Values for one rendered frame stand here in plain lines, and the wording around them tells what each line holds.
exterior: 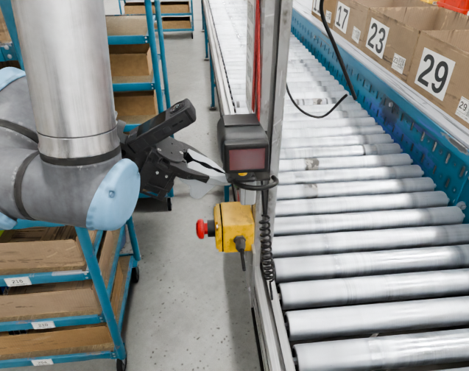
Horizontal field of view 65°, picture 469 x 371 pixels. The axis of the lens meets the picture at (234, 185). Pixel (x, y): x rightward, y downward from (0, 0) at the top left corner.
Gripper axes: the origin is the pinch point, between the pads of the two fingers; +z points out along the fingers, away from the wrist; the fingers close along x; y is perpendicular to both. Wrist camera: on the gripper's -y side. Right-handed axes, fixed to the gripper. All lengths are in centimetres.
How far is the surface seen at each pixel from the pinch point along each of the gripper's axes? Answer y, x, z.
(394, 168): -7, -30, 54
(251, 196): -0.4, 3.6, 4.4
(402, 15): -45, -99, 65
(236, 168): -8.9, 13.0, -4.7
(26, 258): 59, -21, -27
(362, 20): -36, -103, 54
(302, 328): 12.6, 16.8, 20.8
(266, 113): -13.9, 2.2, -1.1
